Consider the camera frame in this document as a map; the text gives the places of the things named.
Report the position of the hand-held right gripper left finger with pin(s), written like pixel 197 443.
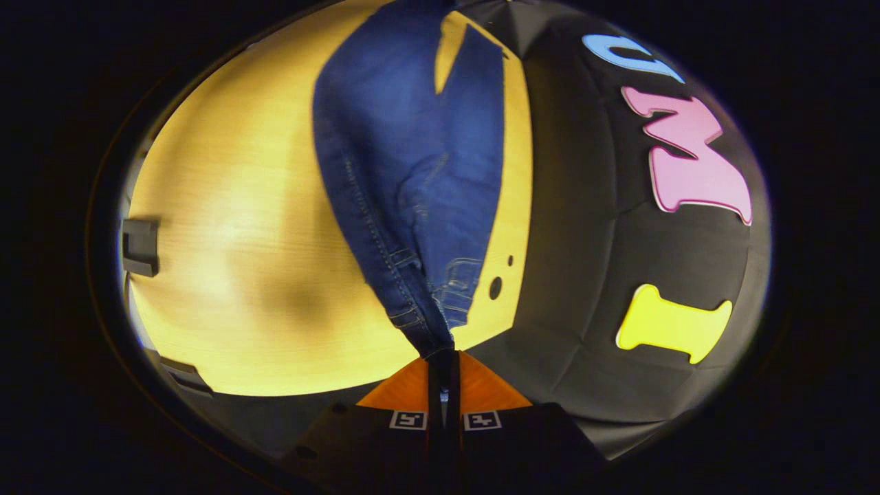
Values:
pixel 385 454

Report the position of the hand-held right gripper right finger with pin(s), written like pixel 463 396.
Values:
pixel 509 454

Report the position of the blue denim jeans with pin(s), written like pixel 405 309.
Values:
pixel 412 137

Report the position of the black backdrop cloth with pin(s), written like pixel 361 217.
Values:
pixel 570 275

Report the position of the black table clamp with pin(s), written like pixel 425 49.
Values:
pixel 141 247
pixel 187 377

